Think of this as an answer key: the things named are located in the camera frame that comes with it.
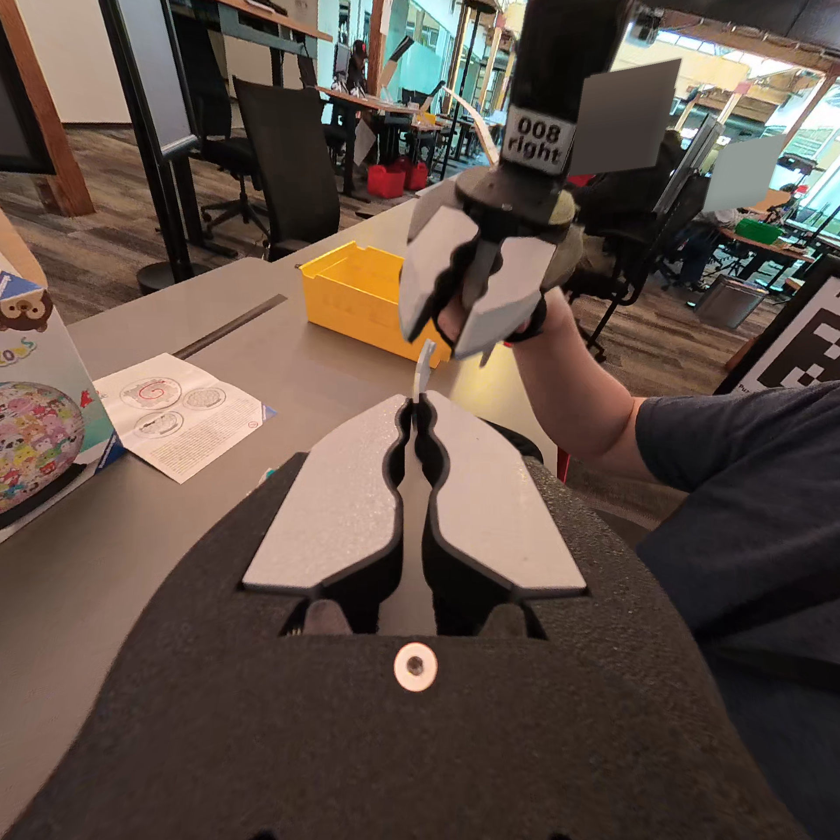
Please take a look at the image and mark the wooden post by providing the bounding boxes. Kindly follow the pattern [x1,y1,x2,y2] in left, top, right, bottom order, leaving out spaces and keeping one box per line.
[0,0,96,217]

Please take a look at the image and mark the person's dark blue shirt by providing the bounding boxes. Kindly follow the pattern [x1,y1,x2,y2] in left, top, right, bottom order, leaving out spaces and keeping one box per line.
[635,381,840,840]

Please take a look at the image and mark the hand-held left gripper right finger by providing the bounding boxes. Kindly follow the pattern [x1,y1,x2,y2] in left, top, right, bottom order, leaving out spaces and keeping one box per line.
[413,390,588,635]

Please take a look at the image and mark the single curved puzzle piece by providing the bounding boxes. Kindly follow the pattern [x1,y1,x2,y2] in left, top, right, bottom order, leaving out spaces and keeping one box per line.
[412,338,439,404]

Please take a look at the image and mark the person's right forearm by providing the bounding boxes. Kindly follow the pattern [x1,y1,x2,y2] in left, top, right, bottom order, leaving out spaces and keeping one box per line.
[508,289,651,492]

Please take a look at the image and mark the puzzle box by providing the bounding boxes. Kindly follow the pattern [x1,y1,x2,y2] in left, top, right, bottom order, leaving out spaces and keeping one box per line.
[0,210,129,546]

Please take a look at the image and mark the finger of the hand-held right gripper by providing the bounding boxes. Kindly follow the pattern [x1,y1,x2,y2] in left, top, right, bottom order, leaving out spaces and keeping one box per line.
[451,234,560,367]
[398,180,484,344]

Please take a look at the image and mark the folded instruction leaflet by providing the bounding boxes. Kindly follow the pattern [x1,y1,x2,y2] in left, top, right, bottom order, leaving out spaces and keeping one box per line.
[92,352,280,485]

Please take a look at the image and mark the grey trash bin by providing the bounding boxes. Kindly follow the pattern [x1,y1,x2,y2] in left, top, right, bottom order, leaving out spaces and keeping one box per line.
[696,274,769,330]

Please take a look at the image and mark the black high-back office chair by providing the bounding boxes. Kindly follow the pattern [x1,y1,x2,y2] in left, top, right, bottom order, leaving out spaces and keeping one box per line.
[233,75,342,262]

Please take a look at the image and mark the yellow plastic bin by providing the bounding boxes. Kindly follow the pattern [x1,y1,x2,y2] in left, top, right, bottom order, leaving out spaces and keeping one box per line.
[298,241,454,363]

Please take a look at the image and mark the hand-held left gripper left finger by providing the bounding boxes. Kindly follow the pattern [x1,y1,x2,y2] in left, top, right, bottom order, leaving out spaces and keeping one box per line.
[241,394,413,635]

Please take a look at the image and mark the person's right hand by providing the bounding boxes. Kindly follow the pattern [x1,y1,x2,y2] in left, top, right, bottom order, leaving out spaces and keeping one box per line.
[436,197,586,349]

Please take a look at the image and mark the black and white marker board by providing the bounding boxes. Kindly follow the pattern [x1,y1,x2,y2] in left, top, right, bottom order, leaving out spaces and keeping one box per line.
[714,256,840,396]

